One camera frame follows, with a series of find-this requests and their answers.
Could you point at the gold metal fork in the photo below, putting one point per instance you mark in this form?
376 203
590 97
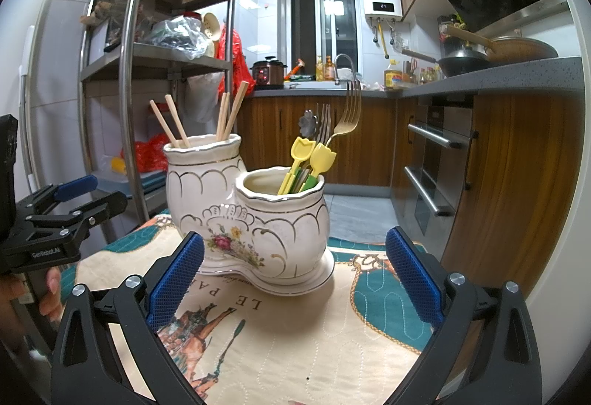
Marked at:
353 109

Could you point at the amber sauce bottles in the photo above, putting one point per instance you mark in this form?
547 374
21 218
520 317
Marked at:
325 69

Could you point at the hanging white plastic bag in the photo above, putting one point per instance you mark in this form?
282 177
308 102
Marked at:
203 98

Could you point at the beige plastic colander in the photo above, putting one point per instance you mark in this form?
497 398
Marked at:
211 26

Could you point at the built-in oven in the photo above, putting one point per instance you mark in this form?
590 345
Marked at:
438 169

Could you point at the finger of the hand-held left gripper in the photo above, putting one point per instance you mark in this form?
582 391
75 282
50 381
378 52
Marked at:
76 187
106 204

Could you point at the hanging red plastic bag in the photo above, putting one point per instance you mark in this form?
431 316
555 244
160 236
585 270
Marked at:
233 63

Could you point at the wooden chopstick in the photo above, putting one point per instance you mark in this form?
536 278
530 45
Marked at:
226 109
236 109
162 122
177 120

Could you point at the person's left hand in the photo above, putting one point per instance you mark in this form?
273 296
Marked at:
48 299

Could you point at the silver metal fork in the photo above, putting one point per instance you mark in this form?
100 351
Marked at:
324 123

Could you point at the black wok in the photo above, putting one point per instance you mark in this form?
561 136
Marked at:
461 66

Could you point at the electric pressure cooker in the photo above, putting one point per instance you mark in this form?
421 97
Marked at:
268 72

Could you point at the yellow tulip plastic utensil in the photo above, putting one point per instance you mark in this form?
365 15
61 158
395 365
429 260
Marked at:
322 159
302 151

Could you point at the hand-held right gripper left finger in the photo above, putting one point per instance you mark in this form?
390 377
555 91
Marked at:
178 280

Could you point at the printed quilted tablecloth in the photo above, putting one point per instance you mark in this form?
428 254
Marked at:
286 340

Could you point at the white ceramic utensil holder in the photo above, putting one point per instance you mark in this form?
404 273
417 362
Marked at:
277 239

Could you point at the metal kitchen faucet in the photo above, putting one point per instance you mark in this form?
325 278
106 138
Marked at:
344 59

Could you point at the row of condiment bottles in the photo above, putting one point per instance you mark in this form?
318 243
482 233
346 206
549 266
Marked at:
425 75

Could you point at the flower-shaped metal spoon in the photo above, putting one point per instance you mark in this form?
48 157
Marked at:
308 123

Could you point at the sliding window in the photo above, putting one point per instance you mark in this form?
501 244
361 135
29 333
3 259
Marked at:
323 26

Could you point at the clear plastic bag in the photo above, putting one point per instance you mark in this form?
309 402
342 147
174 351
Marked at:
180 38

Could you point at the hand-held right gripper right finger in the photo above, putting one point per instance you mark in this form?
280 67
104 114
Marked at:
411 276

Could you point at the metal shelf rack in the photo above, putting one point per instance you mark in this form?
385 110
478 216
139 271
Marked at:
138 49

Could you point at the wooden kitchen counter cabinet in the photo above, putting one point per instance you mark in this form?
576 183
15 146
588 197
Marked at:
272 132

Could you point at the yellow cooking oil bottle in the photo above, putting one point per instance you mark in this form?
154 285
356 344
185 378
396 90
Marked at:
392 77

